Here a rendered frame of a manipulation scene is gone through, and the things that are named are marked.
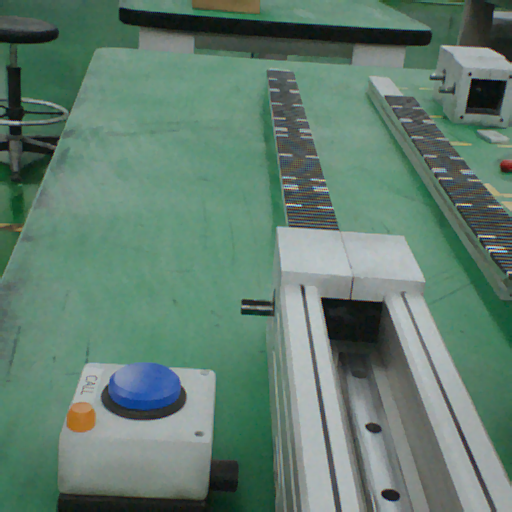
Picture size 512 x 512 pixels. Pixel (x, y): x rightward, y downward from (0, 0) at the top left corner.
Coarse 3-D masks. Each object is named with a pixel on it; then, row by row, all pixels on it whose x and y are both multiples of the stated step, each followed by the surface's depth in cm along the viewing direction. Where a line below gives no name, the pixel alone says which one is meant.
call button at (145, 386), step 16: (128, 368) 52; (144, 368) 52; (160, 368) 52; (112, 384) 50; (128, 384) 50; (144, 384) 50; (160, 384) 50; (176, 384) 51; (128, 400) 49; (144, 400) 49; (160, 400) 49
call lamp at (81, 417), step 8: (72, 408) 48; (80, 408) 48; (88, 408) 48; (72, 416) 48; (80, 416) 48; (88, 416) 48; (72, 424) 48; (80, 424) 48; (88, 424) 48; (80, 432) 48
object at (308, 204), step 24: (288, 72) 167; (288, 96) 147; (288, 120) 131; (288, 144) 118; (312, 144) 119; (288, 168) 108; (312, 168) 108; (288, 192) 99; (312, 192) 99; (288, 216) 91; (312, 216) 92
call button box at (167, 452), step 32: (96, 384) 52; (192, 384) 53; (96, 416) 49; (128, 416) 49; (160, 416) 49; (192, 416) 50; (64, 448) 48; (96, 448) 48; (128, 448) 48; (160, 448) 48; (192, 448) 48; (64, 480) 48; (96, 480) 48; (128, 480) 49; (160, 480) 49; (192, 480) 49; (224, 480) 52
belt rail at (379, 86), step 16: (368, 80) 172; (384, 80) 169; (384, 112) 152; (400, 128) 137; (400, 144) 136; (416, 160) 125; (432, 176) 114; (432, 192) 113; (448, 208) 105; (464, 224) 98; (464, 240) 97; (480, 256) 91; (496, 272) 88; (496, 288) 86
